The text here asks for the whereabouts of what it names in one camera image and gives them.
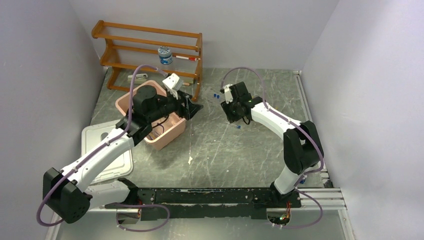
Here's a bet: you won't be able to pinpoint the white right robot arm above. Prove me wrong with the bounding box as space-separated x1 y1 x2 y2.
220 82 324 207

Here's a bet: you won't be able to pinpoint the blue white jar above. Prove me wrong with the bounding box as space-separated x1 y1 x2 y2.
157 46 173 65

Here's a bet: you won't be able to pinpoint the blue safety glasses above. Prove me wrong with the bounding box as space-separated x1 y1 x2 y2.
146 124 165 141

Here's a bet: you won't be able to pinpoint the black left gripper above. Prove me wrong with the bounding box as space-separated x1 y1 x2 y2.
147 88 203 123

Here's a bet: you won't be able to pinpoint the pink plastic tub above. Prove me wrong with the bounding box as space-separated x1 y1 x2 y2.
115 80 186 151

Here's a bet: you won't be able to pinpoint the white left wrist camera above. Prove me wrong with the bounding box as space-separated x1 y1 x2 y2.
162 73 184 100

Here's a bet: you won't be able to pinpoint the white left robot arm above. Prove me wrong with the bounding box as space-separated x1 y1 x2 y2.
36 85 203 226

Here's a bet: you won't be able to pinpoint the red white marker pen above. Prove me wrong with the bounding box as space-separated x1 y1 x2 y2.
175 55 198 62

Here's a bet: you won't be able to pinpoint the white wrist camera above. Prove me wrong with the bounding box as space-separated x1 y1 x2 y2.
162 73 184 100
222 84 233 104

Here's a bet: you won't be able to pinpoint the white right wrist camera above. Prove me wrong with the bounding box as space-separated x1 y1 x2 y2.
222 84 233 104

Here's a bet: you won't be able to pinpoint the clear acrylic tube rack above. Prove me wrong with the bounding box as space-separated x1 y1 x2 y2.
199 84 225 107

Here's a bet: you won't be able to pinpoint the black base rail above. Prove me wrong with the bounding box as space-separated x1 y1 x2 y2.
105 183 302 221

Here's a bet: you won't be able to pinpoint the white tub lid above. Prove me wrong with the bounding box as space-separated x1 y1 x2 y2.
81 119 134 185

